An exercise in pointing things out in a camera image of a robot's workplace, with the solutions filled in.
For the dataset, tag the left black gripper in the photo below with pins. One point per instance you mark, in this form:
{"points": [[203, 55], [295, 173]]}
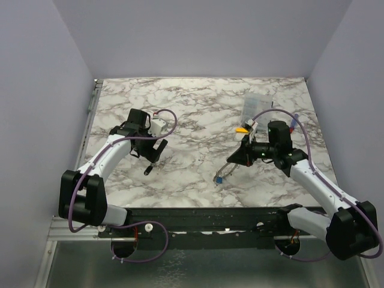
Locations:
{"points": [[150, 152]]}

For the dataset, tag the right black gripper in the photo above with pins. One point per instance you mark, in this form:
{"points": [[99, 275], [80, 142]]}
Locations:
{"points": [[248, 150]]}

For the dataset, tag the perforated metal ring disc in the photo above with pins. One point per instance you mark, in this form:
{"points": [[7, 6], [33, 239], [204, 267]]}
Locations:
{"points": [[226, 170]]}

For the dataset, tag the keys with blue tag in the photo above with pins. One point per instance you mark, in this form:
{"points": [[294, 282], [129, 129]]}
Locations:
{"points": [[149, 169]]}

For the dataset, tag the blue plastic key tag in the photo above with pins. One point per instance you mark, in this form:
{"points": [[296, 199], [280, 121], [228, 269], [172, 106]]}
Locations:
{"points": [[218, 180]]}

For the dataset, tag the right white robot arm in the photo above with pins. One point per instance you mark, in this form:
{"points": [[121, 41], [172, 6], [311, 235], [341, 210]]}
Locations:
{"points": [[349, 227]]}

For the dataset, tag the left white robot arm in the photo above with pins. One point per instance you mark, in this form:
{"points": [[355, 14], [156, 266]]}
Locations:
{"points": [[82, 192]]}

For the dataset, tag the clear plastic organizer box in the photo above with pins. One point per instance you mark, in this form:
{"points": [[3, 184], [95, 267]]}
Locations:
{"points": [[254, 104]]}

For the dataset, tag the blue red screwdriver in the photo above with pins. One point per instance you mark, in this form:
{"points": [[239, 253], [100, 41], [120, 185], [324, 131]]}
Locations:
{"points": [[293, 122]]}

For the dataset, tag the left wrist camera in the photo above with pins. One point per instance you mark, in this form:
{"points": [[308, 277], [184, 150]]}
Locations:
{"points": [[157, 126]]}

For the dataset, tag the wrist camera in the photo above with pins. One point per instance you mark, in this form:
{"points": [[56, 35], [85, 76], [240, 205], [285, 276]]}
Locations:
{"points": [[251, 127], [157, 126]]}

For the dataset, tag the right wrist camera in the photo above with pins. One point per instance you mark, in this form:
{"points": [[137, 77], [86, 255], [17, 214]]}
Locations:
{"points": [[251, 127]]}

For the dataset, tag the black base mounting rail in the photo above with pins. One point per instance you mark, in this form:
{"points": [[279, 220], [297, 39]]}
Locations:
{"points": [[202, 228]]}

